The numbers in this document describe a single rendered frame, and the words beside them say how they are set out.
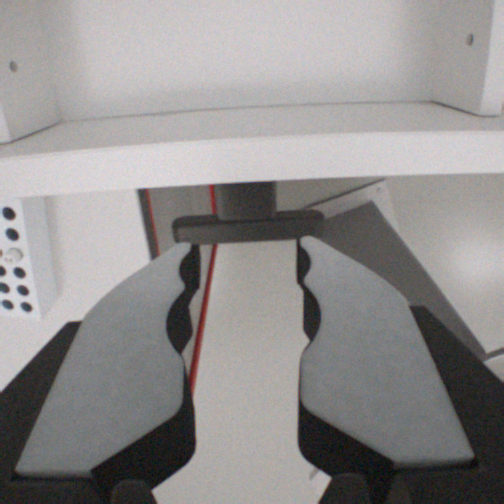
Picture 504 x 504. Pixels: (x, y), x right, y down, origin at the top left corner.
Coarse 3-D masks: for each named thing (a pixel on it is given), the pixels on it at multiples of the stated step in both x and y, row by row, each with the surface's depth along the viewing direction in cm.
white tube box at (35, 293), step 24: (0, 216) 30; (24, 216) 30; (0, 240) 31; (24, 240) 31; (48, 240) 35; (0, 264) 32; (24, 264) 32; (48, 264) 35; (0, 288) 33; (24, 288) 34; (48, 288) 36; (0, 312) 34; (24, 312) 34
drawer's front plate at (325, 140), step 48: (0, 144) 18; (48, 144) 16; (96, 144) 15; (144, 144) 15; (192, 144) 14; (240, 144) 14; (288, 144) 14; (336, 144) 14; (384, 144) 15; (432, 144) 14; (480, 144) 14; (0, 192) 15; (48, 192) 15
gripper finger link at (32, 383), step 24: (72, 336) 8; (48, 360) 8; (24, 384) 7; (48, 384) 7; (0, 408) 6; (24, 408) 6; (0, 432) 6; (24, 432) 6; (0, 456) 6; (0, 480) 5; (24, 480) 5; (48, 480) 5; (72, 480) 5
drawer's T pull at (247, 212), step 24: (216, 192) 17; (240, 192) 17; (264, 192) 17; (192, 216) 19; (216, 216) 18; (240, 216) 18; (264, 216) 18; (288, 216) 18; (312, 216) 18; (192, 240) 18; (216, 240) 18; (240, 240) 18; (264, 240) 18; (288, 240) 18
